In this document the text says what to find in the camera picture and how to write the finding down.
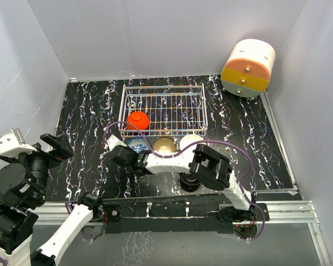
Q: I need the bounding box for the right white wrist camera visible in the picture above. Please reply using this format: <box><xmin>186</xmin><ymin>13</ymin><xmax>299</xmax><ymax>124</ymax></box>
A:
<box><xmin>103</xmin><ymin>134</ymin><xmax>127</xmax><ymax>152</ymax></box>

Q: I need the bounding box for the aluminium frame rail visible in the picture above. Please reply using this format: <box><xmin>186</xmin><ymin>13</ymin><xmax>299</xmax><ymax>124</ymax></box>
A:
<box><xmin>47</xmin><ymin>85</ymin><xmax>329</xmax><ymax>265</ymax></box>

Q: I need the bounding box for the brown bowl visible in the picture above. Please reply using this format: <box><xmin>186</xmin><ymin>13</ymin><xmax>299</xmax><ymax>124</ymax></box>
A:
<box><xmin>153</xmin><ymin>137</ymin><xmax>177</xmax><ymax>154</ymax></box>

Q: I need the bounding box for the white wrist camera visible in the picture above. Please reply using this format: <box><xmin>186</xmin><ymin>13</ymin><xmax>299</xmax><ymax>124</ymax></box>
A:
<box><xmin>103</xmin><ymin>134</ymin><xmax>127</xmax><ymax>152</ymax></box>
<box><xmin>0</xmin><ymin>128</ymin><xmax>38</xmax><ymax>158</ymax></box>

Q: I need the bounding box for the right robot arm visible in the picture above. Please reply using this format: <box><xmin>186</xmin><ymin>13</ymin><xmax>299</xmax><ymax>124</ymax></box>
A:
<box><xmin>107</xmin><ymin>143</ymin><xmax>258</xmax><ymax>222</ymax></box>

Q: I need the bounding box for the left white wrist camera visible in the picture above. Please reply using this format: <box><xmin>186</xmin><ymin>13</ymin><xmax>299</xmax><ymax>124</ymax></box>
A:
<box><xmin>0</xmin><ymin>128</ymin><xmax>38</xmax><ymax>158</ymax></box>

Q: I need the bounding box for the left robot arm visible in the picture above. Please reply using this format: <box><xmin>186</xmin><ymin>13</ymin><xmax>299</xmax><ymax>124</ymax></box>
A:
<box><xmin>0</xmin><ymin>129</ymin><xmax>104</xmax><ymax>265</ymax></box>

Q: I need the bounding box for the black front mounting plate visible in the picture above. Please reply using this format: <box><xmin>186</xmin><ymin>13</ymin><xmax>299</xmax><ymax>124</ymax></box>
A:
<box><xmin>103</xmin><ymin>195</ymin><xmax>270</xmax><ymax>236</ymax></box>

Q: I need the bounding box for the white wire dish rack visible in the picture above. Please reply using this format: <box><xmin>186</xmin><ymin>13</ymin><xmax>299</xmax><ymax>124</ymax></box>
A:
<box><xmin>118</xmin><ymin>84</ymin><xmax>208</xmax><ymax>137</ymax></box>

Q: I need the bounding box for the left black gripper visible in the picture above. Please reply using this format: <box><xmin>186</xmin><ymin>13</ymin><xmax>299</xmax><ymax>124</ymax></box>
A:
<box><xmin>1</xmin><ymin>131</ymin><xmax>72</xmax><ymax>203</ymax></box>

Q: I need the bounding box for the black glossy bowl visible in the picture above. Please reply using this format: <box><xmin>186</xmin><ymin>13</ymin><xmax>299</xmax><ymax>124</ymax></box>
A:
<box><xmin>179</xmin><ymin>173</ymin><xmax>201</xmax><ymax>192</ymax></box>

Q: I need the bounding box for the blue floral white bowl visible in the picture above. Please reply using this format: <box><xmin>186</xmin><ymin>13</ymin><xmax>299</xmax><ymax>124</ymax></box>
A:
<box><xmin>126</xmin><ymin>137</ymin><xmax>149</xmax><ymax>153</ymax></box>

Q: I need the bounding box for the orange bowl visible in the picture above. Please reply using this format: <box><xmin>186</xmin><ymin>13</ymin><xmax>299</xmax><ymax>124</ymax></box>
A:
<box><xmin>127</xmin><ymin>111</ymin><xmax>150</xmax><ymax>130</ymax></box>

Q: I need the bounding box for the pastel round drawer cabinet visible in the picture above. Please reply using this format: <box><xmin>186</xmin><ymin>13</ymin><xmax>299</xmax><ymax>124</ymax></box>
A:
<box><xmin>220</xmin><ymin>39</ymin><xmax>276</xmax><ymax>98</ymax></box>

